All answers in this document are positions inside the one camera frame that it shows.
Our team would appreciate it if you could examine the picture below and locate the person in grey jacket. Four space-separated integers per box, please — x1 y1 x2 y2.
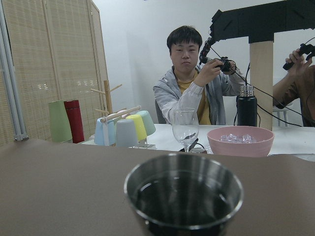
153 26 245 125

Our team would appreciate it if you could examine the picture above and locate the yellow plastic cup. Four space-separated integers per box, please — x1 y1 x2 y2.
126 114 147 141

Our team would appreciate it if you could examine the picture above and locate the red thermos bottle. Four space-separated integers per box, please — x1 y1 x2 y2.
64 100 84 143

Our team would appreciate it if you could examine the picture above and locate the black thermos bottle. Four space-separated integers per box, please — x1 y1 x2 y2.
236 85 257 127

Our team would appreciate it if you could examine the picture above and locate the bamboo folding screen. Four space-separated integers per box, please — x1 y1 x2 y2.
2 0 107 140

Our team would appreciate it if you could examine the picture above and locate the left teleoperation controller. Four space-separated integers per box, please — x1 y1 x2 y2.
199 37 237 74

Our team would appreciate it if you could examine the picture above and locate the mint green plastic cup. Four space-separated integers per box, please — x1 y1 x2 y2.
136 110 156 136

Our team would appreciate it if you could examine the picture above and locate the person in brown shirt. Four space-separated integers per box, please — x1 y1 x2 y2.
273 49 315 127

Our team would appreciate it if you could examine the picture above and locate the green thermos bottle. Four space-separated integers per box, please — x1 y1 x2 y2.
48 100 72 143

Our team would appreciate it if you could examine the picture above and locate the pink bowl with ice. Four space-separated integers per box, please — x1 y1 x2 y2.
207 126 274 157

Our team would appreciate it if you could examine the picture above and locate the clear wine glass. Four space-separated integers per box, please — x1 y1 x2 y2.
172 108 199 152

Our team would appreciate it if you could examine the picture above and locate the wooden cup rack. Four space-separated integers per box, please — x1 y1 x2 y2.
91 80 141 133

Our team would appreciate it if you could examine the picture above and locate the right teleoperation controller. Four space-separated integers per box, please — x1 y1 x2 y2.
283 43 315 71

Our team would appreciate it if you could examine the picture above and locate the grey plastic cup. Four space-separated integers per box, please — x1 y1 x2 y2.
116 119 138 148

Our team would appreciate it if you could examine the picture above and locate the steel measuring jigger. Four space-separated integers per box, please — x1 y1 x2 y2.
124 153 244 236

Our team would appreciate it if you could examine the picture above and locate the teleoperation controller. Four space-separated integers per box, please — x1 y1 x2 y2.
283 43 315 71
199 37 237 74

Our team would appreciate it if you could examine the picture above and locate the blue plastic cup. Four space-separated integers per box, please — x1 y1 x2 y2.
94 118 116 146

